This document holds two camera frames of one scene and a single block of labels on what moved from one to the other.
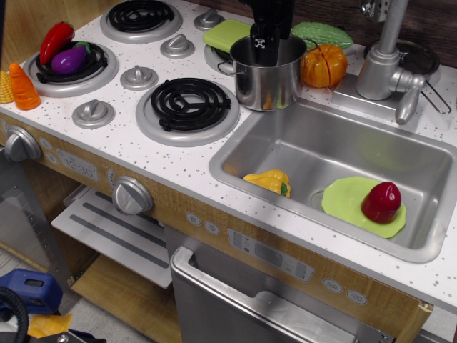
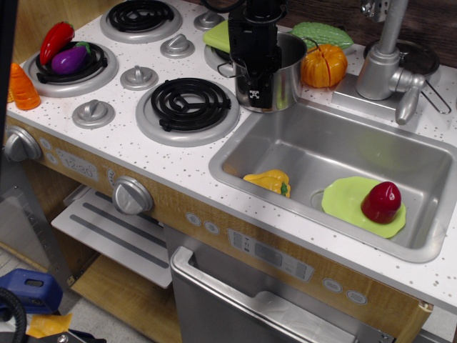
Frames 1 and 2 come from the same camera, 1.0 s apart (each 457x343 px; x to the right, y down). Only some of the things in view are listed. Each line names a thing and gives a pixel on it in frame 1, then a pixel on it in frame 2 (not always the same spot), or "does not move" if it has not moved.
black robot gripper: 273,21 → 253,33
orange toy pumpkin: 323,66 does not move
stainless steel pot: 267,87 does not move
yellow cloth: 42,325 does not move
